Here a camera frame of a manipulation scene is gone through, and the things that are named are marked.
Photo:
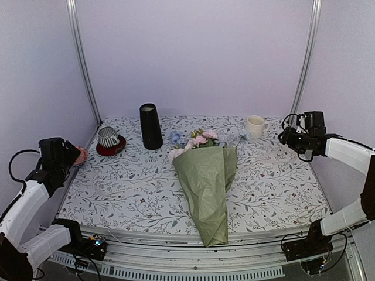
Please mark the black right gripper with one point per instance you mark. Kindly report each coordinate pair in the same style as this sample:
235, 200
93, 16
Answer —
287, 139

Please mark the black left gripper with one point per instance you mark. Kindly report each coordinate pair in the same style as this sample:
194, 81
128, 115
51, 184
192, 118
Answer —
72, 156

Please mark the green paper flower bouquet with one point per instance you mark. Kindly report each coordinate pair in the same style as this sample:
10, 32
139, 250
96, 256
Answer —
206, 167

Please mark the white printed ribbon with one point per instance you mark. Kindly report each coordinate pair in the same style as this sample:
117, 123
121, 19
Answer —
106, 185

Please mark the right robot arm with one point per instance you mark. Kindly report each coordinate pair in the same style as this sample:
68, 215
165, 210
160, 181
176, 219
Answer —
348, 177

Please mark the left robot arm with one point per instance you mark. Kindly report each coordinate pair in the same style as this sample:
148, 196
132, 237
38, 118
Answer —
20, 260

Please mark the black tall vase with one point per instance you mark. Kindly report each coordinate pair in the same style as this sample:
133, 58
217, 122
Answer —
150, 127

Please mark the red patterned bowl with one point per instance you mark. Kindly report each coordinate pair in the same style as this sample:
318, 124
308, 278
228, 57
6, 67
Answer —
82, 157

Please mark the red floral saucer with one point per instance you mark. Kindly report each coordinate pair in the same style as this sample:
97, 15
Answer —
112, 150

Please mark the black white striped cup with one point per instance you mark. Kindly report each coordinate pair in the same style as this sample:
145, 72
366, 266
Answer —
108, 137

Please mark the cream ceramic mug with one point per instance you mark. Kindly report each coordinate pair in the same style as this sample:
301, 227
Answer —
256, 126

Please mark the floral patterned table mat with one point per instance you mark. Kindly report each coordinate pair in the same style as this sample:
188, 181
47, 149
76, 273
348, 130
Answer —
272, 188

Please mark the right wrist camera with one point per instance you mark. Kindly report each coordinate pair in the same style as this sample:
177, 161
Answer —
312, 122

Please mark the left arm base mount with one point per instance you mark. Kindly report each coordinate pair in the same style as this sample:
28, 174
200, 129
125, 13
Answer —
94, 247

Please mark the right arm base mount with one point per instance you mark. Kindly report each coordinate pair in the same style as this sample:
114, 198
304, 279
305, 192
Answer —
297, 247

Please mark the aluminium frame rail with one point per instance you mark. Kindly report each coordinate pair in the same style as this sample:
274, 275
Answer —
247, 256

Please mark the right aluminium post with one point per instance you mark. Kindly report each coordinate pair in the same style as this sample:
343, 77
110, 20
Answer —
311, 39

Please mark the aluminium post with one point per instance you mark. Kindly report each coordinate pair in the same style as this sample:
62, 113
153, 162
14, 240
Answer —
311, 39
78, 43

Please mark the left aluminium post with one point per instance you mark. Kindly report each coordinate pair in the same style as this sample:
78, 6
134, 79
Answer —
78, 43

